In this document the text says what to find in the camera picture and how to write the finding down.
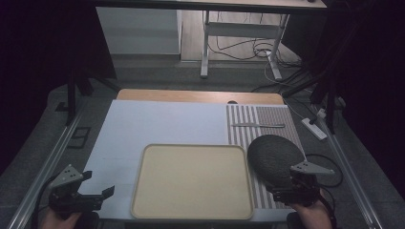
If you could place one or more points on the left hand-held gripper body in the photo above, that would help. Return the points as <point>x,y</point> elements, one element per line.
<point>68,194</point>

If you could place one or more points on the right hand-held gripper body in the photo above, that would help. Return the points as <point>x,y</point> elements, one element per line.
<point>302,187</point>

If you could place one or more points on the dark grey round bowl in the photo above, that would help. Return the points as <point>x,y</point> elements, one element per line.
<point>272,159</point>

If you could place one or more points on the person's left hand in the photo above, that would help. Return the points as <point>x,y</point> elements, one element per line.
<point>59,221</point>

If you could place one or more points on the person's right hand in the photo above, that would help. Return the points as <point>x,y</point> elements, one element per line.
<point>313,216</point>

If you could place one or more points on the black floor plate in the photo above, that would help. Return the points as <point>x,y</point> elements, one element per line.
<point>79,136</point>

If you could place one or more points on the white power strip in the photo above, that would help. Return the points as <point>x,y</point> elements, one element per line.
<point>314,129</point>

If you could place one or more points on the silver table knife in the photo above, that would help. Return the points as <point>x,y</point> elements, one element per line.
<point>258,125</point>

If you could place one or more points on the striped grey placemat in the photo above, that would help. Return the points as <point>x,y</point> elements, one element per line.
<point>273,119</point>

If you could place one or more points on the black stand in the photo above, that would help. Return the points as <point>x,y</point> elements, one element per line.
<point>71,98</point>
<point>331,105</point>

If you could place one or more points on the beige rectangular tray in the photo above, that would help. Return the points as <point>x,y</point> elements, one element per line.
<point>192,181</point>

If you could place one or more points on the white table cover sheet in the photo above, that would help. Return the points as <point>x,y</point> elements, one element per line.
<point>159,124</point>

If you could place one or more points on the white cabinet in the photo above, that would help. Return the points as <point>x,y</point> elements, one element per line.
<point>138,31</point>

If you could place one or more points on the aluminium rail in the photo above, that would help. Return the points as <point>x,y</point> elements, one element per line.
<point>41,178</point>
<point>353,184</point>

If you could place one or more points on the white desk frame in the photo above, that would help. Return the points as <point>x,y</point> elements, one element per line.
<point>242,30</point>

